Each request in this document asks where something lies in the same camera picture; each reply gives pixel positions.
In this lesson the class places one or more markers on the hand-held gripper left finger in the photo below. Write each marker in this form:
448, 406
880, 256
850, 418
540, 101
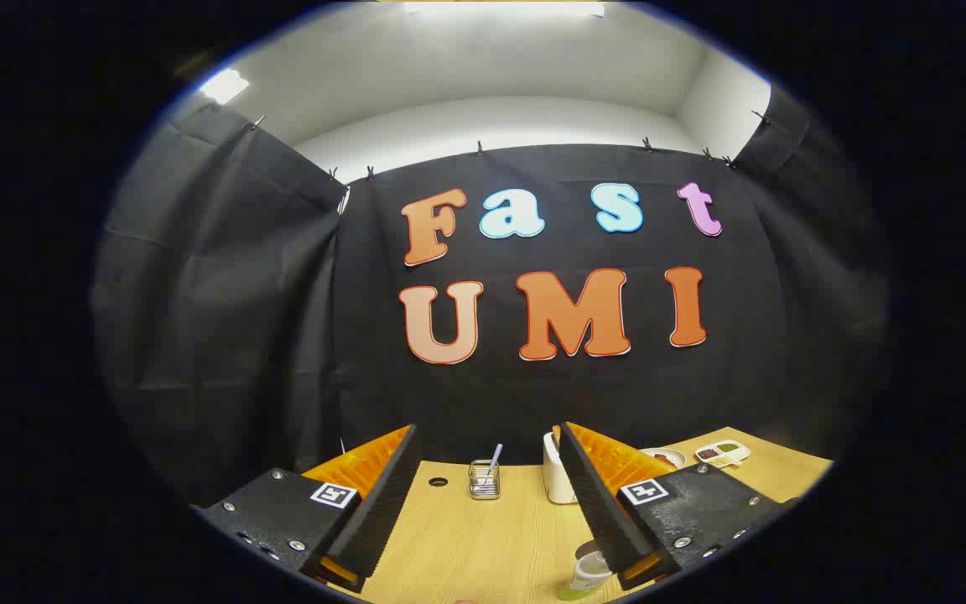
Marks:
382, 503

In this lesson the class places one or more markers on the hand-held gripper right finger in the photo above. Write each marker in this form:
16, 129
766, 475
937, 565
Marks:
600, 512

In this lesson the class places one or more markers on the clear juice bottle white label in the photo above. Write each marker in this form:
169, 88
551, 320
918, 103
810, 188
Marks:
590, 575

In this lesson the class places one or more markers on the white toaster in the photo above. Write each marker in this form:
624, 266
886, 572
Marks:
557, 478

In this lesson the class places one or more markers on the round plate with red food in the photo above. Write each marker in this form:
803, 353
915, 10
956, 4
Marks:
667, 457

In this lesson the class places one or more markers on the wooden table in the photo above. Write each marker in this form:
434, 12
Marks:
483, 545

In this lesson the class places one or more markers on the white divided dish with grains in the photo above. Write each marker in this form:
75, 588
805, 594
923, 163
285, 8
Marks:
722, 454

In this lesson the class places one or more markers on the ceiling light panel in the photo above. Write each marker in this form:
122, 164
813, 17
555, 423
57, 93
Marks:
224, 85

